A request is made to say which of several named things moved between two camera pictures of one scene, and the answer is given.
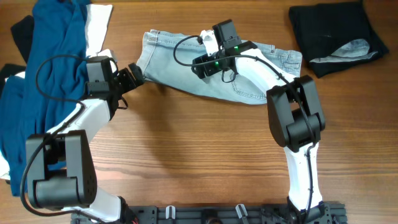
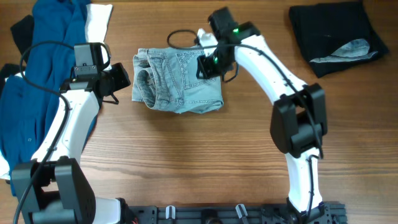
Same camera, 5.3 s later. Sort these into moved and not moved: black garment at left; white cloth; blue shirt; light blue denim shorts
Moved: light blue denim shorts
Not moved: white cloth; blue shirt; black garment at left
